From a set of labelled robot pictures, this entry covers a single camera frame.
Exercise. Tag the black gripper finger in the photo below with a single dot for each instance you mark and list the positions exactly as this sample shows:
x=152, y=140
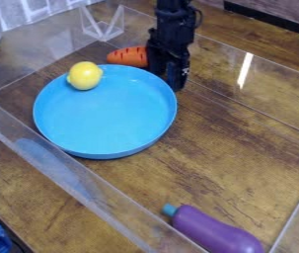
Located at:
x=157, y=63
x=177, y=73

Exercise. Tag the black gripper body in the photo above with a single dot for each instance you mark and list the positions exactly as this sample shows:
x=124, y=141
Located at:
x=173, y=34

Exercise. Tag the orange toy carrot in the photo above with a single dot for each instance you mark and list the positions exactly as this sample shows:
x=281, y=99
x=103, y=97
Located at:
x=133, y=56

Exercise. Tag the blue round tray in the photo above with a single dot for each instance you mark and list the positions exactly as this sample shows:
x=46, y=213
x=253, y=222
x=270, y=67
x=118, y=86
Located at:
x=113, y=121

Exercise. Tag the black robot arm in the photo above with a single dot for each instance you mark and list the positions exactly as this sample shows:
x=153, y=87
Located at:
x=172, y=5

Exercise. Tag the yellow toy lemon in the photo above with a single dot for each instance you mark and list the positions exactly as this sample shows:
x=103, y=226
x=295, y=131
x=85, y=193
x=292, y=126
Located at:
x=85, y=75

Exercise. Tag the white patterned curtain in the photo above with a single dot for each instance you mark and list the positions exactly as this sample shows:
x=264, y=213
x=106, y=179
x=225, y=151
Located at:
x=23, y=12

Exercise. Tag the purple toy eggplant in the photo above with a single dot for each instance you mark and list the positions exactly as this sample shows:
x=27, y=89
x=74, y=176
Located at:
x=217, y=236

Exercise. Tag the clear acrylic corner bracket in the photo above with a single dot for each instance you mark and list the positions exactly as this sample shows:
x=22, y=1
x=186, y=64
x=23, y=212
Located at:
x=101, y=30

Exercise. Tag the clear acrylic enclosure wall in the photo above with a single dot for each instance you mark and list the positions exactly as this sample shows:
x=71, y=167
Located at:
x=228, y=159

